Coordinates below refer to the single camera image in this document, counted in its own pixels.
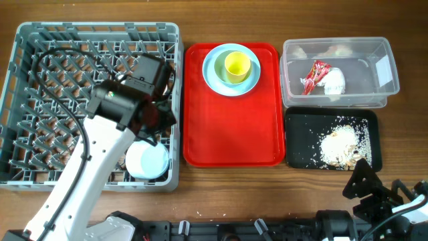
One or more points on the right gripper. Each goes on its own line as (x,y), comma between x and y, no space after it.
(372,185)

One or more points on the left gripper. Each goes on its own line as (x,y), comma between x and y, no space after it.
(166,117)

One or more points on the rice food leftovers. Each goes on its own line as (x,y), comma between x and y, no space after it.
(344,141)

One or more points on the small light blue bowl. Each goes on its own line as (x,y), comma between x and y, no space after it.
(145,161)

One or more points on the large light blue plate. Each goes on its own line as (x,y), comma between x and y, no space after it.
(214,82)

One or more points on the light green bowl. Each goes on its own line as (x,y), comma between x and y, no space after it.
(221,71)

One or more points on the yellow plastic cup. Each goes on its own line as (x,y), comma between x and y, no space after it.
(237,65)

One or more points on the white napkin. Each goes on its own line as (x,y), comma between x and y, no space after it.
(333,83)

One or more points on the red snack wrapper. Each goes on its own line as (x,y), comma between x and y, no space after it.
(318,70)

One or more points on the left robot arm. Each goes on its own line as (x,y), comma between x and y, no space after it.
(117,113)

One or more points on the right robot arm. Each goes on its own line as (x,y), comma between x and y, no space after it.
(392,213)

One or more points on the grey dishwasher rack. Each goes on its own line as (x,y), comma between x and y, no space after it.
(52,70)

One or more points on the black plastic tray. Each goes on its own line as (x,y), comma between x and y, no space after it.
(306,127)

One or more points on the red plastic tray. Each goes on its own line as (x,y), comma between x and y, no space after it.
(241,131)

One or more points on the clear plastic bin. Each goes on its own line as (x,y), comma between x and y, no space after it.
(367,64)

